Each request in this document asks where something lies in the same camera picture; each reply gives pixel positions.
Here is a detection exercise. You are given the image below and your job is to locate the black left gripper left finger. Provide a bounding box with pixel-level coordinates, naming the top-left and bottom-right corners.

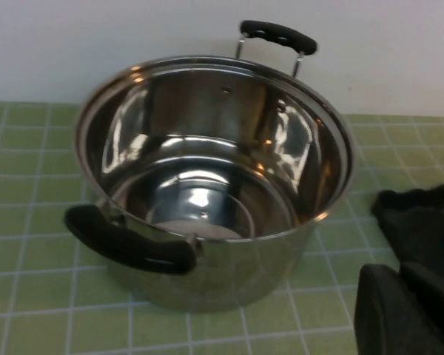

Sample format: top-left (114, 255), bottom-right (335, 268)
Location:
top-left (354, 263), bottom-right (444, 355)

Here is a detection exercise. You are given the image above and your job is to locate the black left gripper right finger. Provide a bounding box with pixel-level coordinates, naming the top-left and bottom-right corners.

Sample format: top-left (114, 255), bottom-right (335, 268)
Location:
top-left (399, 260), bottom-right (444, 355)

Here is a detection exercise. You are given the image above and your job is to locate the stainless steel cooking pot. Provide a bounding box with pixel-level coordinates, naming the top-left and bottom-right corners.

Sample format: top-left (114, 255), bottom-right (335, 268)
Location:
top-left (64, 18), bottom-right (356, 314)

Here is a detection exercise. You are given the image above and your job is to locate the green checkered table mat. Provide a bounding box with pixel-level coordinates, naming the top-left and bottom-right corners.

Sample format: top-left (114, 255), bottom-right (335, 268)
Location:
top-left (0, 101), bottom-right (444, 355)

